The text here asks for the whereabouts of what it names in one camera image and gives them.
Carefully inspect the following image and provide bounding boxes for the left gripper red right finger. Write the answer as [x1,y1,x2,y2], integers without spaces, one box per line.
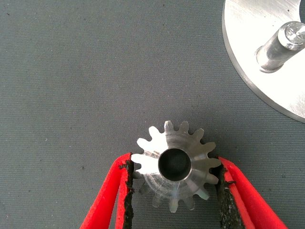
[214,156,289,229]

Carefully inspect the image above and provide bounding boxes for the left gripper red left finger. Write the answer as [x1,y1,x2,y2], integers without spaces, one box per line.
[80,152,135,229]

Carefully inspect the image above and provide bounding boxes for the steel planetary gear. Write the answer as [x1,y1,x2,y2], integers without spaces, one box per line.
[131,120,222,214]

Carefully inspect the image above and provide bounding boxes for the round metal carrier plate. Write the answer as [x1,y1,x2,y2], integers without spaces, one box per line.
[221,0,305,124]

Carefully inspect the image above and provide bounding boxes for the dark grey table cloth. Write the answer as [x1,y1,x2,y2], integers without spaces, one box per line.
[0,0,305,229]

